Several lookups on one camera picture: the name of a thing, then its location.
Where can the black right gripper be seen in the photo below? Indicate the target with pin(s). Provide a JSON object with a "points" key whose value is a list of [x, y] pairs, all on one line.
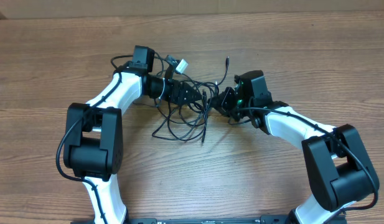
{"points": [[222, 102]]}

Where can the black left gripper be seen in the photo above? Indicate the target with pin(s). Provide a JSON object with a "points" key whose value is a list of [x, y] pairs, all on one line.
{"points": [[180, 98]]}

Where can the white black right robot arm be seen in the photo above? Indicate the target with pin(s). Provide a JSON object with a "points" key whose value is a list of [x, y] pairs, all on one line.
{"points": [[341, 175]]}

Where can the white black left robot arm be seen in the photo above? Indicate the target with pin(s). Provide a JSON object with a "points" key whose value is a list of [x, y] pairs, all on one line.
{"points": [[91, 150]]}

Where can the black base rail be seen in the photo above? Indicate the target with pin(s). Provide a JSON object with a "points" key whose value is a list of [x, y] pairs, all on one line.
{"points": [[207, 220]]}

